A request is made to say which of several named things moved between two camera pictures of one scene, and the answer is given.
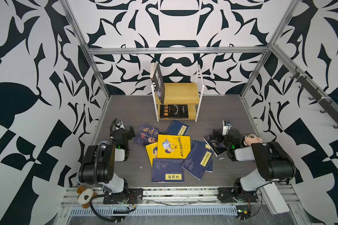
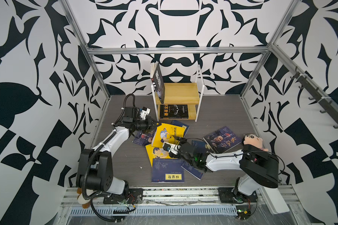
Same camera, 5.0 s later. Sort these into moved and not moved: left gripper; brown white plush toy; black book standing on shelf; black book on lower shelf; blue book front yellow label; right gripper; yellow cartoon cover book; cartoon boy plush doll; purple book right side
Moved: left gripper; yellow cartoon cover book; right gripper
Not moved: black book on lower shelf; purple book right side; brown white plush toy; cartoon boy plush doll; blue book front yellow label; black book standing on shelf
